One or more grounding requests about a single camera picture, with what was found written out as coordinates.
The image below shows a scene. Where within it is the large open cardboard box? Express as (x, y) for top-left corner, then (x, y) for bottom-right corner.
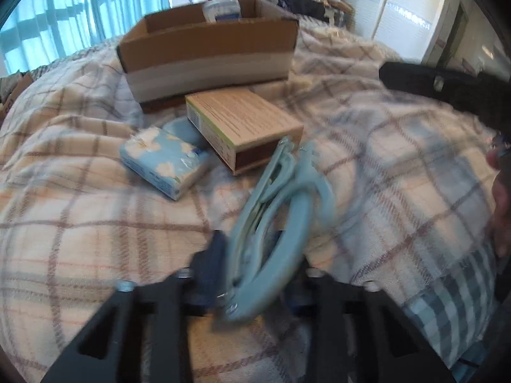
(117, 0), (300, 113)

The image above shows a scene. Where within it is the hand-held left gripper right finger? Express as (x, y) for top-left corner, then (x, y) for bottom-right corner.
(271, 229), (458, 383)

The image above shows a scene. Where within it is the plaid blanket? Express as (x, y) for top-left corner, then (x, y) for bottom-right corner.
(0, 15), (504, 383)

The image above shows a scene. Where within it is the white wardrobe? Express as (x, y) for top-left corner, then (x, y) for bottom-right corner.
(339, 0), (464, 62)

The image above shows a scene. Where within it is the black bag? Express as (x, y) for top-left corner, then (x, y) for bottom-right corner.
(378, 61), (511, 129)

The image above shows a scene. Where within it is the person's right hand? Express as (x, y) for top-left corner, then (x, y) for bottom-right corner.
(487, 149), (511, 258)

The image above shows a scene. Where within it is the small brown carton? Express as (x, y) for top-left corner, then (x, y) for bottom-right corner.
(185, 88), (305, 176)

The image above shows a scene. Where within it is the blue plaid pillow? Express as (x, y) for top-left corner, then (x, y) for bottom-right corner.
(402, 243), (501, 370)

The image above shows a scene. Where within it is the light blue plastic clothes hanger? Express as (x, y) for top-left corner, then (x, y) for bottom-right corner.
(216, 136), (338, 326)

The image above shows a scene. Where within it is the blue curtain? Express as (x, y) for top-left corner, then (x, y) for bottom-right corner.
(0, 0), (172, 76)

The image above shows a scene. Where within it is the blue floral tissue packet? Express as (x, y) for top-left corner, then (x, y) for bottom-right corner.
(119, 126), (213, 201)

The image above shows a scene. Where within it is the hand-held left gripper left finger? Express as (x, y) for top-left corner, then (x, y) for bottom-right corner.
(40, 230), (231, 383)

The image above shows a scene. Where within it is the flat cardboard piece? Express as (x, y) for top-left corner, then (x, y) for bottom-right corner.
(0, 72), (34, 122)

